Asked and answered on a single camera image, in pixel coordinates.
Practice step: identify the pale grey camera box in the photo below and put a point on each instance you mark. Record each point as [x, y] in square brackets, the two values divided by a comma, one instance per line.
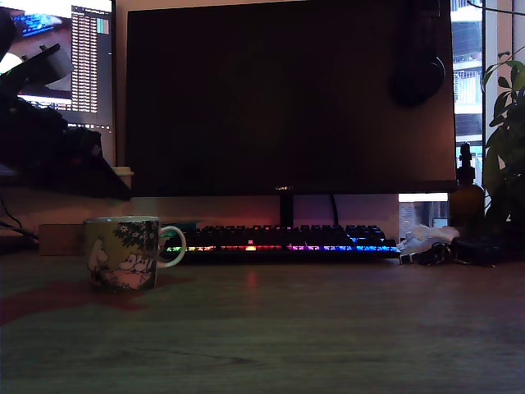
[57, 63]

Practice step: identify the large dark computer monitor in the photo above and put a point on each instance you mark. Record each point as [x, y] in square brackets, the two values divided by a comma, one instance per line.
[266, 102]

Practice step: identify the lit computer monitor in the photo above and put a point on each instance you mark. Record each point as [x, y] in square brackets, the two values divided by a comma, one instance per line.
[90, 61]

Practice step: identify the green leafy plant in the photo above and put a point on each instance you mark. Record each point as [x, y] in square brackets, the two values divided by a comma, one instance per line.
[506, 156]

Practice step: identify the brown dropper bottle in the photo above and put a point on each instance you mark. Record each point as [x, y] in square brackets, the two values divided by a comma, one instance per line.
[467, 201]

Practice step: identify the green cartoon print mug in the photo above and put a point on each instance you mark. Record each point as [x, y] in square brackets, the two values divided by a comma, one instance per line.
[119, 254]

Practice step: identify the wooden block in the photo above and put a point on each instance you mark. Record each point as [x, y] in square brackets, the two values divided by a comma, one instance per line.
[61, 240]

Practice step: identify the black headphones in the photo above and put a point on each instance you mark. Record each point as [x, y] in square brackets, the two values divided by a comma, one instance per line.
[418, 82]

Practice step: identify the black pouch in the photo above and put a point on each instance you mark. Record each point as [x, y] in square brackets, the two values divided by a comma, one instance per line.
[480, 248]

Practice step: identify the backlit rainbow keyboard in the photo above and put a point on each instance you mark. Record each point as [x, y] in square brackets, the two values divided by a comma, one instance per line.
[287, 240]

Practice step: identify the crumpled white tissue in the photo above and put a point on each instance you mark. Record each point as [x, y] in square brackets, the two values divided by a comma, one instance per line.
[426, 236]

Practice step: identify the black key bunch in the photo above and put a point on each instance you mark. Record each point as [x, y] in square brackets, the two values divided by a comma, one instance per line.
[435, 253]

